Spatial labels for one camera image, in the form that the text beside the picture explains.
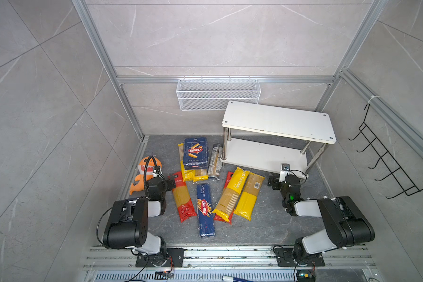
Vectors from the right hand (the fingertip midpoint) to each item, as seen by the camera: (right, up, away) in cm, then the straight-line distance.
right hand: (278, 171), depth 94 cm
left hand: (-64, -1, -1) cm, 64 cm away
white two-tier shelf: (-1, +20, +25) cm, 32 cm away
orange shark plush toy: (-77, -7, +1) cm, 78 cm away
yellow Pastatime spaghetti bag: (-29, -14, -10) cm, 34 cm away
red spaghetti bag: (-50, -16, -7) cm, 53 cm away
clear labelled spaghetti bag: (-35, +5, +8) cm, 36 cm away
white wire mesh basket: (-36, +44, +6) cm, 57 cm away
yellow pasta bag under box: (-48, -2, +1) cm, 48 cm away
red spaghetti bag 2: (-27, -3, +3) cm, 28 cm away
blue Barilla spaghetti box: (-39, -23, -14) cm, 48 cm away
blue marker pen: (-27, -41, -25) cm, 55 cm away
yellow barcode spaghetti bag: (-19, -15, -7) cm, 25 cm away
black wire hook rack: (+32, 0, -34) cm, 47 cm away
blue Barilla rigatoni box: (-46, +10, +6) cm, 48 cm away
